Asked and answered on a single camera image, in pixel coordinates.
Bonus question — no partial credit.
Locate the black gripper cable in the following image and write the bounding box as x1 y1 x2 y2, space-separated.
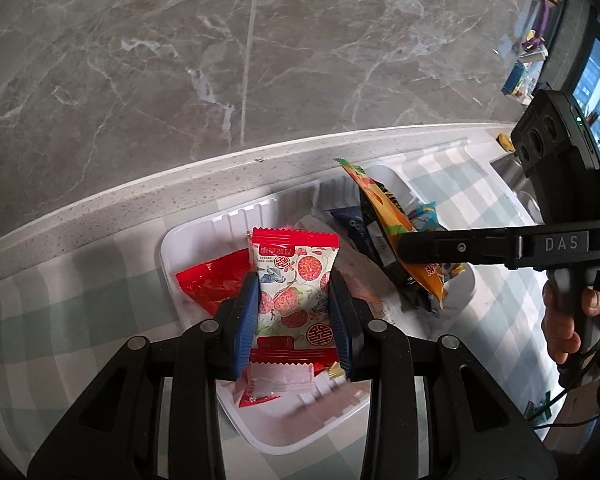
526 278 600 430

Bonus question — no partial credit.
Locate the pink transparent candy packet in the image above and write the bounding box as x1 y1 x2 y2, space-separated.
238 363 315 408

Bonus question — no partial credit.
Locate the gold brown snack packet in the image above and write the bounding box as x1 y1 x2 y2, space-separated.
328 362 346 380

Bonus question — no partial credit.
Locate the red white lollipop pack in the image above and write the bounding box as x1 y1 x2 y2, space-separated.
249 228 339 370

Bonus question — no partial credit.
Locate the person right hand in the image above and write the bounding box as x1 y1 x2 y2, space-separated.
542 282 600 365

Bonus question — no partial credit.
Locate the white plastic tray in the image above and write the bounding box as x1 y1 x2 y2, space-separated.
160 169 476 455

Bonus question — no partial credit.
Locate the orange snack bar packet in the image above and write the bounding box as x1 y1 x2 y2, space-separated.
337 158 466 304

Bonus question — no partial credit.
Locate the red snack bag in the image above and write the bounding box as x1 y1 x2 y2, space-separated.
175 248 251 316

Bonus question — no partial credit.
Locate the green red snack packet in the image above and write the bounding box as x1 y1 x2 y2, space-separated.
524 391 553 426

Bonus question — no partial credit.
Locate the purple handled peeler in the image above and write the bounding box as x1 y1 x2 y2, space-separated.
521 0 550 51

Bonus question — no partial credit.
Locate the black snack bag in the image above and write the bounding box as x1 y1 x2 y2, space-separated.
328 188 443 313

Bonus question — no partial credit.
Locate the white long snack pouch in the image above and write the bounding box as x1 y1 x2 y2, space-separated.
291 213 422 338

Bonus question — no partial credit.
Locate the stainless steel sink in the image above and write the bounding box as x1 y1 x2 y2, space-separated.
491 153 544 224

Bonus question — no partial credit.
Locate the blue cartoon face snack bag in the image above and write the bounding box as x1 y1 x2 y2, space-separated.
407 202 441 232

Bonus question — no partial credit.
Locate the yellow sponge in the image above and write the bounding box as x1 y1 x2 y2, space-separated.
496 133 515 153

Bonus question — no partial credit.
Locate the green white checkered tablecloth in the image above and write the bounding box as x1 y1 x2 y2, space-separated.
0 144 559 479

